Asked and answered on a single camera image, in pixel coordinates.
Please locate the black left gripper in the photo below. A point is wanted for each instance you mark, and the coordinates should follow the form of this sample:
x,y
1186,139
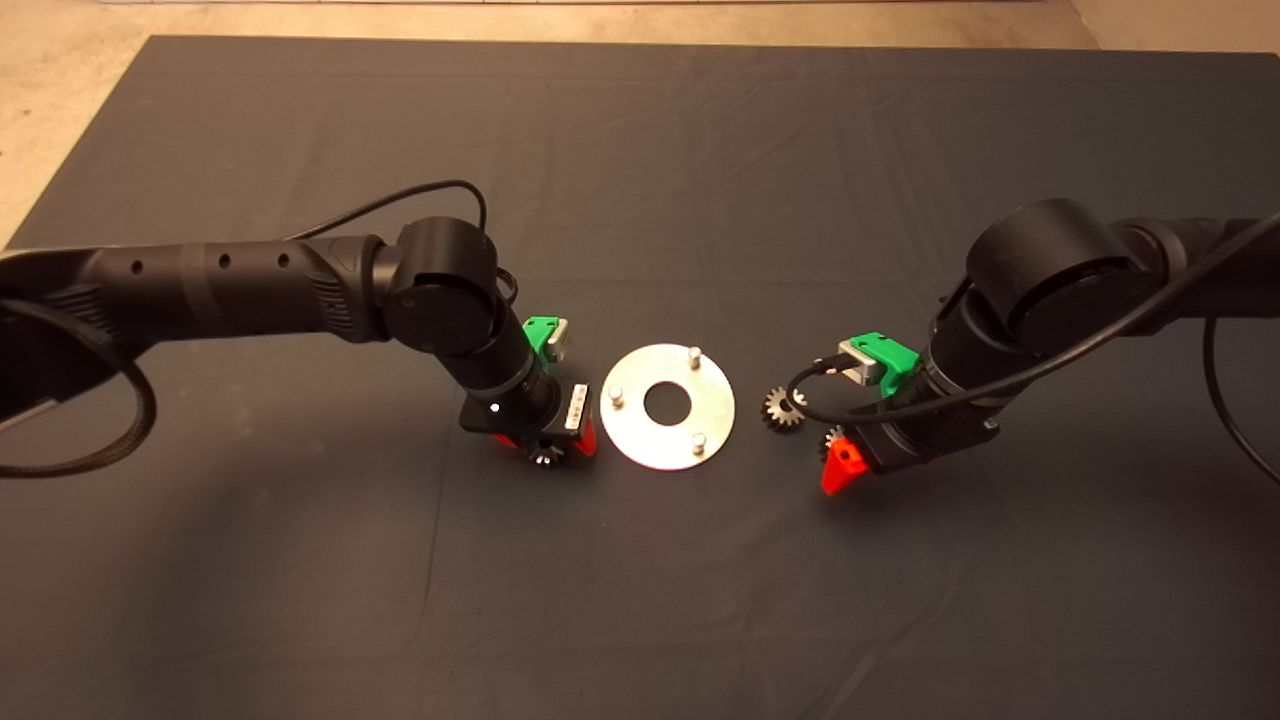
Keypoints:
x,y
530,415

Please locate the green right camera mount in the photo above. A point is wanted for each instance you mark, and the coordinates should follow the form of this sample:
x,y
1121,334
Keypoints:
x,y
890,355

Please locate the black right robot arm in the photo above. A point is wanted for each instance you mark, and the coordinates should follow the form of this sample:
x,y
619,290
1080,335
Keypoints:
x,y
1050,270

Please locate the dark grey table cloth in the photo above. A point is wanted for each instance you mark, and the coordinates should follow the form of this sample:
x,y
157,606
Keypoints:
x,y
640,600

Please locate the small steel planetary gear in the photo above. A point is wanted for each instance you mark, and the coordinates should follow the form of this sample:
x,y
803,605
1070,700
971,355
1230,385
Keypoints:
x,y
830,438
545,457
778,412

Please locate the round metal carrier plate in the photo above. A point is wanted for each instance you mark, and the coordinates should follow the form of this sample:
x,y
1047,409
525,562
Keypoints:
x,y
640,440

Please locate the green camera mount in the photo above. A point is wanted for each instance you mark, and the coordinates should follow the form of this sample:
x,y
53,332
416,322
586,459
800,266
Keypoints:
x,y
540,330
890,355

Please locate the green left camera mount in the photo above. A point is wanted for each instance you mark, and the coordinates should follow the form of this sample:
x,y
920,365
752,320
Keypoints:
x,y
540,330

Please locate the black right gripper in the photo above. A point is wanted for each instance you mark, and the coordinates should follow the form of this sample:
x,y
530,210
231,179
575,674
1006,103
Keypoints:
x,y
920,435

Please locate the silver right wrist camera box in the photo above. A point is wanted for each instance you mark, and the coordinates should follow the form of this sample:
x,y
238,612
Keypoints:
x,y
858,362

